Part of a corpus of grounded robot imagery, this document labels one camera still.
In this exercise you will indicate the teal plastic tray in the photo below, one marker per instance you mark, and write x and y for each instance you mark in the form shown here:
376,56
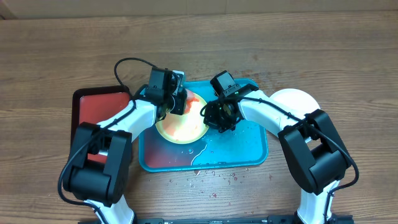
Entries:
245,146

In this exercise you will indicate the yellow-green plate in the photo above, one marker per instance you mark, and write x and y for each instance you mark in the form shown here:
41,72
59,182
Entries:
186,128

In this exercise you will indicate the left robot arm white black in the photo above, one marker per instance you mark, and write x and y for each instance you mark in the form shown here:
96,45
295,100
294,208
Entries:
97,168

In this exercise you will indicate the black rail at table edge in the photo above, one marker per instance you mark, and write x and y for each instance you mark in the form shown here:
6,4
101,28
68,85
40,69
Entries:
217,220

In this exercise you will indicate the white plate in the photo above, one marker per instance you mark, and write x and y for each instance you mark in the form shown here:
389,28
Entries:
298,101

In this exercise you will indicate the red sponge with green pad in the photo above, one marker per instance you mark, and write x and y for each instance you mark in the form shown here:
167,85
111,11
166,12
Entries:
189,100

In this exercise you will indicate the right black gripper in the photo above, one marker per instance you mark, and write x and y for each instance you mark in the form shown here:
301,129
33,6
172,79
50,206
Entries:
213,122

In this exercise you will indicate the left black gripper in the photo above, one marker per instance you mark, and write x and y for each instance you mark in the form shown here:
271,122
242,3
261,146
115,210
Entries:
180,98

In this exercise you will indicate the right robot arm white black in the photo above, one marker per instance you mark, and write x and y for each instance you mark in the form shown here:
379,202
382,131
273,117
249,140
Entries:
314,151

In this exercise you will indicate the dark red tray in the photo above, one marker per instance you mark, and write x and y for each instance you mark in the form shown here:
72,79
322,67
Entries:
93,105

